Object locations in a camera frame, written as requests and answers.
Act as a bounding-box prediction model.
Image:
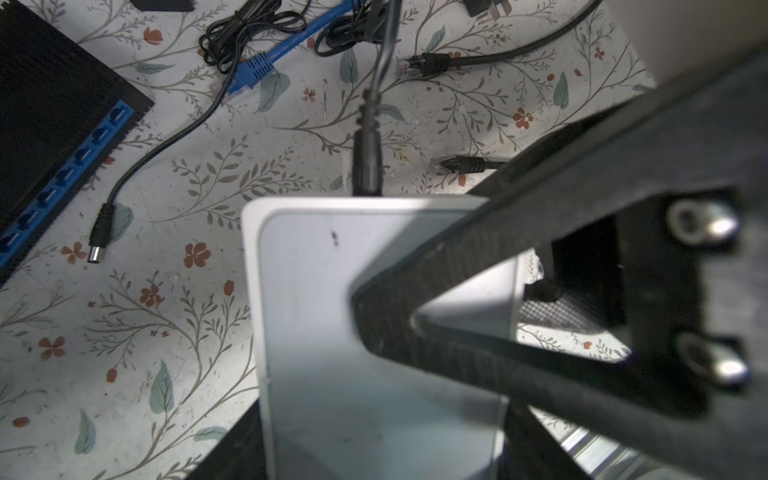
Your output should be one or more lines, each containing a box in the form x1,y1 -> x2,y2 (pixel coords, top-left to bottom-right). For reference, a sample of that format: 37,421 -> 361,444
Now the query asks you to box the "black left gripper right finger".
352,44 -> 767,479

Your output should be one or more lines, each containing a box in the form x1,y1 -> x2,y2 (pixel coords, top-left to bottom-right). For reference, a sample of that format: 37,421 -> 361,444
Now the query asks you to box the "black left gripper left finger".
186,400 -> 267,480

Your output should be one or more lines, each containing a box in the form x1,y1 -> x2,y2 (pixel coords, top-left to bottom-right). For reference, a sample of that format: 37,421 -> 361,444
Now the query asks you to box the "white network switch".
241,196 -> 507,479

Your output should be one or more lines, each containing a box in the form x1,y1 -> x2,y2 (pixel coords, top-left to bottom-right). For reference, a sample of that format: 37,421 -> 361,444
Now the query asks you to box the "black ethernet cable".
397,0 -> 604,82

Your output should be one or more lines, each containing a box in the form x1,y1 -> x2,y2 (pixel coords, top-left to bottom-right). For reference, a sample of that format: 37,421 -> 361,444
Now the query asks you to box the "small black power adapter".
352,1 -> 401,197

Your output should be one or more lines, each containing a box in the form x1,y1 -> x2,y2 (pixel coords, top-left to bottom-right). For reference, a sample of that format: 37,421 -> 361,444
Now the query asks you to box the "large black power adapter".
87,1 -> 312,264

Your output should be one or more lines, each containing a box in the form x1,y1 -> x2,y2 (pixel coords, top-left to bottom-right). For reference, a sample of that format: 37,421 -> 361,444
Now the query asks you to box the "blue ethernet cable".
226,0 -> 361,97

